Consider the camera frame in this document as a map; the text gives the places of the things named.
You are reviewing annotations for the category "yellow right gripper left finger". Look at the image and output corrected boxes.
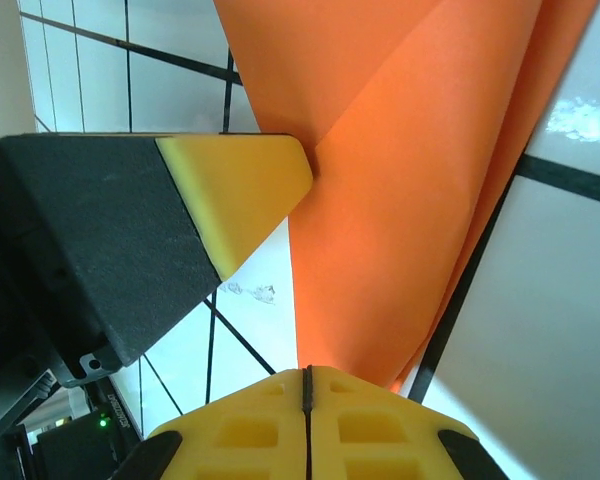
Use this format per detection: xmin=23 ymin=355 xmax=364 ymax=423
xmin=114 ymin=365 xmax=310 ymax=480

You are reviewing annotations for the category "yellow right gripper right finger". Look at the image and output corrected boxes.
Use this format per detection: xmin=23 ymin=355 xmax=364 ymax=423
xmin=307 ymin=365 xmax=501 ymax=480

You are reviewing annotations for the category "orange paper sheet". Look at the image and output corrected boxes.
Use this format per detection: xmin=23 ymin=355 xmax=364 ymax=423
xmin=212 ymin=0 xmax=599 ymax=394

